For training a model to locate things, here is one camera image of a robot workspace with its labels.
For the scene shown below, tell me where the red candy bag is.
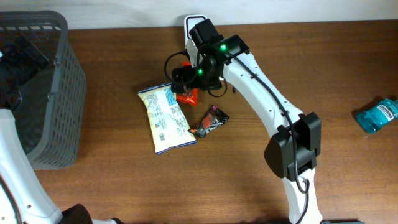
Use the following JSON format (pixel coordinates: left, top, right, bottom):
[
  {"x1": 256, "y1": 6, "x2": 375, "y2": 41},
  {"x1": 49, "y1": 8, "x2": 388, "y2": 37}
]
[{"x1": 172, "y1": 61, "x2": 198, "y2": 106}]

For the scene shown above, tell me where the cream blue snack bag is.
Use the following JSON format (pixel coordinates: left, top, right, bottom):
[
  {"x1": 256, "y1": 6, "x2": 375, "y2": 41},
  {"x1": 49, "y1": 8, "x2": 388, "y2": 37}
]
[{"x1": 137, "y1": 82, "x2": 197, "y2": 155}]

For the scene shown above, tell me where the blue mouthwash bottle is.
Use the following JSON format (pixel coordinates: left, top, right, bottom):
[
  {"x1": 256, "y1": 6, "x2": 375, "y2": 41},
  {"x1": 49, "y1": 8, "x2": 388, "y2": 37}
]
[{"x1": 356, "y1": 98, "x2": 397, "y2": 134}]

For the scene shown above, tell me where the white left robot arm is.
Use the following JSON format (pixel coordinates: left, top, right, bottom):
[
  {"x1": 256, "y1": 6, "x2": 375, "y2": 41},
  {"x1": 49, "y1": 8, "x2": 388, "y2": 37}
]
[{"x1": 1, "y1": 109, "x2": 121, "y2": 224}]

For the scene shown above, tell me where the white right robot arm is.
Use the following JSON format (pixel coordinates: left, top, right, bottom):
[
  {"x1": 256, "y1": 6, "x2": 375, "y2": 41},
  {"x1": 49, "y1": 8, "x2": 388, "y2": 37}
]
[{"x1": 170, "y1": 15, "x2": 323, "y2": 223}]

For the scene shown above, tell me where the white barcode scanner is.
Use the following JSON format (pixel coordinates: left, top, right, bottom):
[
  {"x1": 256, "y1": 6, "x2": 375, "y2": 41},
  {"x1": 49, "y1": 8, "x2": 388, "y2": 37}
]
[{"x1": 183, "y1": 14, "x2": 208, "y2": 67}]

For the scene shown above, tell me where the black red snack packet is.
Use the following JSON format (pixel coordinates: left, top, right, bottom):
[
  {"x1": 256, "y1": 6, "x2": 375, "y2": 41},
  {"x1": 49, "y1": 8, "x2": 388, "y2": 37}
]
[{"x1": 188, "y1": 105, "x2": 229, "y2": 138}]

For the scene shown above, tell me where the grey plastic basket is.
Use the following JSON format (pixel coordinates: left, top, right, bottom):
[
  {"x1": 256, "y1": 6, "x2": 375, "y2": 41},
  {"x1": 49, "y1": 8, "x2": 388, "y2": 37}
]
[{"x1": 1, "y1": 11, "x2": 86, "y2": 170}]

